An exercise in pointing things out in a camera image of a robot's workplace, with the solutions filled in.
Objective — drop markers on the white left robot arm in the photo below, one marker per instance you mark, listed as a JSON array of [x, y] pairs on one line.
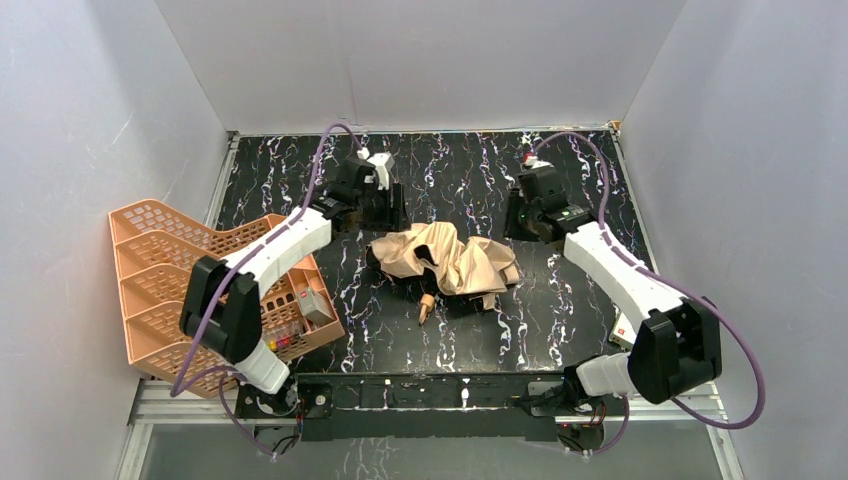
[[222, 305]]

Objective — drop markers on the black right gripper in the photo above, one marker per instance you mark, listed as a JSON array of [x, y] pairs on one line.
[[523, 216]]

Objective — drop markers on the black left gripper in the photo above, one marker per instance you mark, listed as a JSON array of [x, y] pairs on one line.
[[387, 211]]

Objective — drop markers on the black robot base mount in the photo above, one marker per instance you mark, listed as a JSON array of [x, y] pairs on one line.
[[447, 405]]

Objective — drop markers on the coloured markers in organizer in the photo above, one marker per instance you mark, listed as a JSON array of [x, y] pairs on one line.
[[283, 344]]

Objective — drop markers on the grey box in organizer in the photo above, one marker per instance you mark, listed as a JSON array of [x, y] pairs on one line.
[[315, 307]]

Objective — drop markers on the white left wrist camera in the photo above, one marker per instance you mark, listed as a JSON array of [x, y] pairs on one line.
[[382, 164]]

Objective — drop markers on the orange plastic file organizer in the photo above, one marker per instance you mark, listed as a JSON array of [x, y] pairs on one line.
[[155, 247]]

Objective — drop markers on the white box with red label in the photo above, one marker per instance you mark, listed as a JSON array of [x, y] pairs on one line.
[[622, 333]]

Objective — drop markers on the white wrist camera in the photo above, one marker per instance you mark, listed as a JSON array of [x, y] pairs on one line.
[[531, 161], [382, 164]]

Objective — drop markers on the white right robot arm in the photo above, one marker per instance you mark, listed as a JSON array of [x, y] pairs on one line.
[[677, 345]]

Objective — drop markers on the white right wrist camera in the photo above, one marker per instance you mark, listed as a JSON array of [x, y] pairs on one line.
[[531, 161]]

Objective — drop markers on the beige and black folding umbrella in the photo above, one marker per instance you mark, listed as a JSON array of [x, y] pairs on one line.
[[476, 268]]

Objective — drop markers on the aluminium frame rail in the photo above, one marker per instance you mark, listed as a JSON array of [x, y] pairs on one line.
[[191, 438]]

